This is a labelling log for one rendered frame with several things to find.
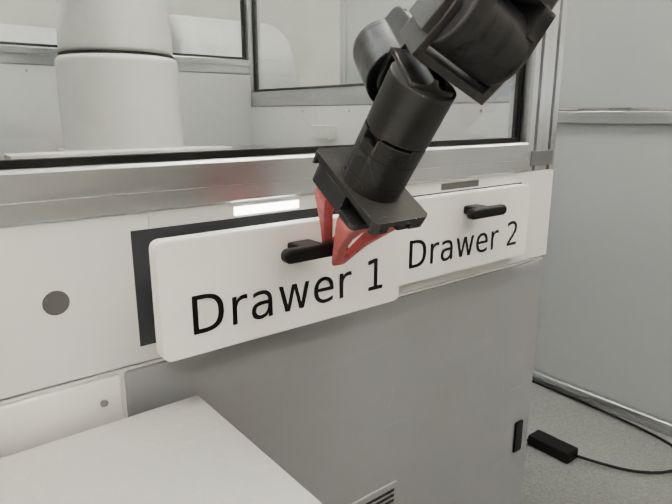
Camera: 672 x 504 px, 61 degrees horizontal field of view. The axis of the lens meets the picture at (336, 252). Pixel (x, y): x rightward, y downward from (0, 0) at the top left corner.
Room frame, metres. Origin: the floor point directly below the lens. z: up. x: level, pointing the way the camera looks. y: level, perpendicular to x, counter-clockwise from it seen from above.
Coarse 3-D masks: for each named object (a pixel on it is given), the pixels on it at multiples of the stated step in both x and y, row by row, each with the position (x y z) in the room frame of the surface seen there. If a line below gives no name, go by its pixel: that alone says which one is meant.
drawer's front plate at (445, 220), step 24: (456, 192) 0.78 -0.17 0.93; (480, 192) 0.79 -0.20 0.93; (504, 192) 0.83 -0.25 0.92; (528, 192) 0.87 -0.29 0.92; (432, 216) 0.73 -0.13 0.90; (456, 216) 0.76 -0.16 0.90; (504, 216) 0.83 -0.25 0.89; (408, 240) 0.71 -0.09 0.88; (432, 240) 0.74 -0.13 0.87; (456, 240) 0.77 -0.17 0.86; (480, 240) 0.80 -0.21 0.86; (504, 240) 0.83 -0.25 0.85; (408, 264) 0.71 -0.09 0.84; (432, 264) 0.74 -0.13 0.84; (456, 264) 0.77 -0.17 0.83; (480, 264) 0.80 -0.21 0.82
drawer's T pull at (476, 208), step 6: (474, 204) 0.78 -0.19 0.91; (498, 204) 0.78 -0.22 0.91; (468, 210) 0.74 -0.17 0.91; (474, 210) 0.73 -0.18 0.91; (480, 210) 0.74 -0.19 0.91; (486, 210) 0.75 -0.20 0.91; (492, 210) 0.75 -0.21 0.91; (498, 210) 0.76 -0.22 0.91; (504, 210) 0.77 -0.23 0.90; (468, 216) 0.74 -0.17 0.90; (474, 216) 0.73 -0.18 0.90; (480, 216) 0.74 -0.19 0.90; (486, 216) 0.75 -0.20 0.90
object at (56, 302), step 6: (48, 294) 0.46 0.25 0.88; (54, 294) 0.47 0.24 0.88; (60, 294) 0.47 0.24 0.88; (66, 294) 0.47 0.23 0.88; (48, 300) 0.46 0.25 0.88; (54, 300) 0.47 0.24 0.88; (60, 300) 0.47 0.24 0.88; (66, 300) 0.47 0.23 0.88; (42, 306) 0.46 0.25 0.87; (48, 306) 0.46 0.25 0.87; (54, 306) 0.46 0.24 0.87; (60, 306) 0.47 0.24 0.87; (66, 306) 0.47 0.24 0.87; (48, 312) 0.46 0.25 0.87; (54, 312) 0.46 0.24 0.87; (60, 312) 0.47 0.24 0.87
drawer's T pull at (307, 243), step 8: (304, 240) 0.55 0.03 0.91; (312, 240) 0.55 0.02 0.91; (288, 248) 0.51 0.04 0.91; (296, 248) 0.51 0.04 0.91; (304, 248) 0.52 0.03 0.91; (312, 248) 0.52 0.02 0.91; (320, 248) 0.53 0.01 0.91; (328, 248) 0.53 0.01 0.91; (288, 256) 0.51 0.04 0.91; (296, 256) 0.51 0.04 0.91; (304, 256) 0.52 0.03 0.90; (312, 256) 0.52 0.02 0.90; (320, 256) 0.53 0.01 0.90; (328, 256) 0.54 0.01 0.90
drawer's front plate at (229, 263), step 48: (192, 240) 0.49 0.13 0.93; (240, 240) 0.52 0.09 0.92; (288, 240) 0.55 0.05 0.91; (384, 240) 0.63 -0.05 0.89; (192, 288) 0.48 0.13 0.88; (240, 288) 0.51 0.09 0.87; (288, 288) 0.55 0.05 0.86; (336, 288) 0.59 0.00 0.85; (384, 288) 0.63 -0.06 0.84; (192, 336) 0.48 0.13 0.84; (240, 336) 0.51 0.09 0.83
